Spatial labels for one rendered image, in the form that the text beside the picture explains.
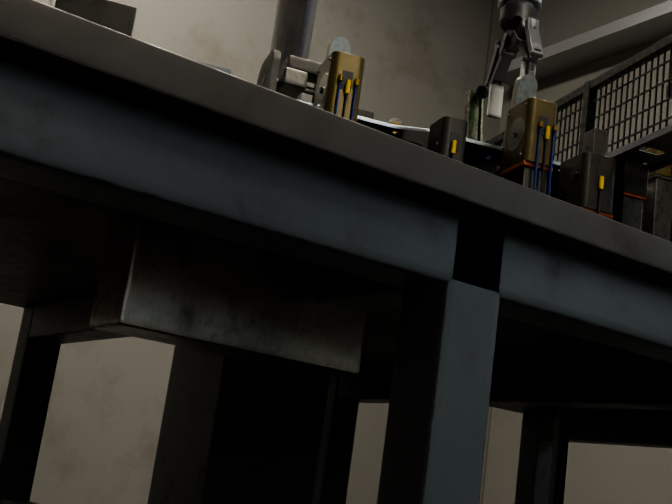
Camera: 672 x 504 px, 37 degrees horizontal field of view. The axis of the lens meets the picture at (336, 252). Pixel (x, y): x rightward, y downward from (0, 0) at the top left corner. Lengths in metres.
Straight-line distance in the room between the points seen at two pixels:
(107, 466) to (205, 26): 2.01
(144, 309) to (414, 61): 4.32
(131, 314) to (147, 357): 3.18
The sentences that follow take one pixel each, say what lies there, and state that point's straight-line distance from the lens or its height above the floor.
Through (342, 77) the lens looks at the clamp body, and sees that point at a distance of 1.65.
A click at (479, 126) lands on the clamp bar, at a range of 2.16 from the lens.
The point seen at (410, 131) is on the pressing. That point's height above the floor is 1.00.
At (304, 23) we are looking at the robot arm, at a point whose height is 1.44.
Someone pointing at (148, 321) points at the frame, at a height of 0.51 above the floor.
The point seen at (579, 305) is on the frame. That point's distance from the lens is 1.21.
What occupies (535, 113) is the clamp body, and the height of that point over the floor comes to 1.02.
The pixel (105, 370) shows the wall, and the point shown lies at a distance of 4.27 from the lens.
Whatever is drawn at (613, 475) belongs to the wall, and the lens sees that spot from 4.63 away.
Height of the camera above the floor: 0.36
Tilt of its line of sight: 13 degrees up
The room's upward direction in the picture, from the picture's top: 8 degrees clockwise
